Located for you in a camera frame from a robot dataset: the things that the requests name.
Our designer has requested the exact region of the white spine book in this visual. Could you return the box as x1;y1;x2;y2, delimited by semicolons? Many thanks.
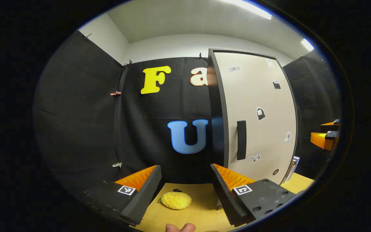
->
283;161;294;185

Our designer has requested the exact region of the black backdrop cloth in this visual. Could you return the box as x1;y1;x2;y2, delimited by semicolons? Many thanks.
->
33;31;342;194

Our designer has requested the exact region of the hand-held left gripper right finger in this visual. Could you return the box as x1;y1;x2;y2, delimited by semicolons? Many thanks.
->
210;163;297;227

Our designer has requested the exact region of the long ceiling light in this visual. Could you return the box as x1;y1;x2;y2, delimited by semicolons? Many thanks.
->
218;0;273;20

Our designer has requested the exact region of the black door handle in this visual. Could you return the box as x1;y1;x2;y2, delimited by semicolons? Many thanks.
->
237;121;247;160

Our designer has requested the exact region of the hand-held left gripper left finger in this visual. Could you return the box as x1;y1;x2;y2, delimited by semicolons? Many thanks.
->
76;165;162;226

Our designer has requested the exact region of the short ceiling light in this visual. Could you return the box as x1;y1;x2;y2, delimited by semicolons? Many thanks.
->
300;38;315;52

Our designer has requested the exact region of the yellow lemon plush toy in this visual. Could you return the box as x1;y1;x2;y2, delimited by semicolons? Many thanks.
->
157;191;192;210

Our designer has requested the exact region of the grey cabinet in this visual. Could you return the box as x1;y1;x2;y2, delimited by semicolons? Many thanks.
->
207;48;299;210

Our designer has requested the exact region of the beige cabinet door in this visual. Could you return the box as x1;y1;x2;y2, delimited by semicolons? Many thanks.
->
214;52;297;186

